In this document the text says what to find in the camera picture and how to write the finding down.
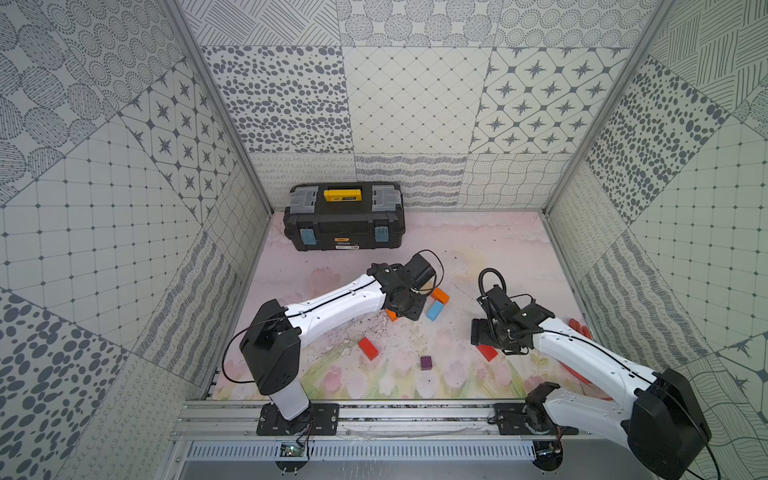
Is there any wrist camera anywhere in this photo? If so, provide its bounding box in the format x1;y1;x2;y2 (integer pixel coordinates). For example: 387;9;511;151
478;286;520;320
403;253;436;290

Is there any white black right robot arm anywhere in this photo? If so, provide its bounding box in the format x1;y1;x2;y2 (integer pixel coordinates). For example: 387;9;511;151
471;284;712;479

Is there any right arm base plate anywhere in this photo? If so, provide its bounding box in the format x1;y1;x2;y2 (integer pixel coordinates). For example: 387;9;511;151
487;402;579;436

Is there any aluminium rail frame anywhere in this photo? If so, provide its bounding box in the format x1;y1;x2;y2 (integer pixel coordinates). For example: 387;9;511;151
171;389;632;446

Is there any red work glove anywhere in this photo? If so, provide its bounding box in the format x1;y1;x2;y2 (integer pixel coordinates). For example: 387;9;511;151
567;318;593;340

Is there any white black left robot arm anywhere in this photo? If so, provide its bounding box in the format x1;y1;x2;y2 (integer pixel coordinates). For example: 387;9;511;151
234;254;437;422

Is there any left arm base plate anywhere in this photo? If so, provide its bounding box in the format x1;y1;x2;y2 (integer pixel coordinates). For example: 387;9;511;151
257;403;340;436

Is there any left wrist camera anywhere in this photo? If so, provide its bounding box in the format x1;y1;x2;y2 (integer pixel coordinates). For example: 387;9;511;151
403;253;436;290

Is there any light blue block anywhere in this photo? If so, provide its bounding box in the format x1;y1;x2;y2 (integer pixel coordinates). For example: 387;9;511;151
426;300;445;321

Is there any black plastic toolbox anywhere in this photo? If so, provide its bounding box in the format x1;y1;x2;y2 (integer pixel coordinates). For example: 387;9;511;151
283;182;406;251

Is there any red block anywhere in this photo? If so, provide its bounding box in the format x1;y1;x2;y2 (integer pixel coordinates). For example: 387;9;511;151
477;345;498;362
358;337;379;361

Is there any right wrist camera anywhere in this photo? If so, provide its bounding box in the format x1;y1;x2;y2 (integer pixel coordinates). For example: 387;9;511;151
478;286;520;320

